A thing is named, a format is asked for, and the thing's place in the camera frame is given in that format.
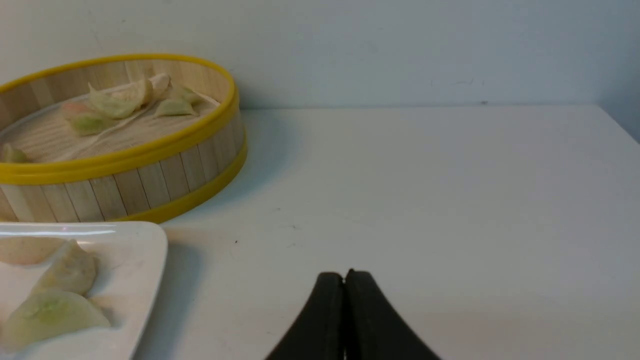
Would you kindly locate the pale yellow dumpling on plate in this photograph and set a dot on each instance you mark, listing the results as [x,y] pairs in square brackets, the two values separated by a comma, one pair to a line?
[73,270]

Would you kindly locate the white steamer liner cloth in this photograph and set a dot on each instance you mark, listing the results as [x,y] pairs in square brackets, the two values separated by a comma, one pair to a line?
[47,136]

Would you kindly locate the white square plate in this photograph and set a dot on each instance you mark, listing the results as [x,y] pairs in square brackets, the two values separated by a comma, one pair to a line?
[131,257]

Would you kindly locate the green dumpling in steamer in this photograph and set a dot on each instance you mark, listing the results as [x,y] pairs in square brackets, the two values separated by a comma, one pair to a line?
[110,106]
[179,102]

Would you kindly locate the bamboo steamer basket yellow rim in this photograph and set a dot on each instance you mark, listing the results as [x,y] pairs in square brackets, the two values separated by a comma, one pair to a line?
[153,182]

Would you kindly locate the green dumpling in steamer right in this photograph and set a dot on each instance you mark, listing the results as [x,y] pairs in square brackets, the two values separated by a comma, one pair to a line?
[179,102]

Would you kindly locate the pale pink dumpling on plate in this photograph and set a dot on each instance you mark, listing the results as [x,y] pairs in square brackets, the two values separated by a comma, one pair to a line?
[28,250]

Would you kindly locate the pink dumpling in steamer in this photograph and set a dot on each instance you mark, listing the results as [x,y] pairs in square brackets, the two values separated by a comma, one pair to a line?
[74,109]

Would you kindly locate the pale dumpling in steamer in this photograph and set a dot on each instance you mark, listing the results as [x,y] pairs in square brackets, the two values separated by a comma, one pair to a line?
[142,92]

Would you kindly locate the green dumpling steamer edge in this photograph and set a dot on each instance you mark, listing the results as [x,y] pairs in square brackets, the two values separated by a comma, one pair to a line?
[12,155]

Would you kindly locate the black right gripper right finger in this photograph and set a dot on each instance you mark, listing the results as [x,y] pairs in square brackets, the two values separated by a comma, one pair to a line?
[374,330]

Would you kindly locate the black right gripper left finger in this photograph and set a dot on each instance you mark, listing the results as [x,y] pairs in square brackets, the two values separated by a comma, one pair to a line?
[316,332]

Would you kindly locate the green dumpling on plate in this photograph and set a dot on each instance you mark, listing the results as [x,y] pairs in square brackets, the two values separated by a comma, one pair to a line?
[50,314]

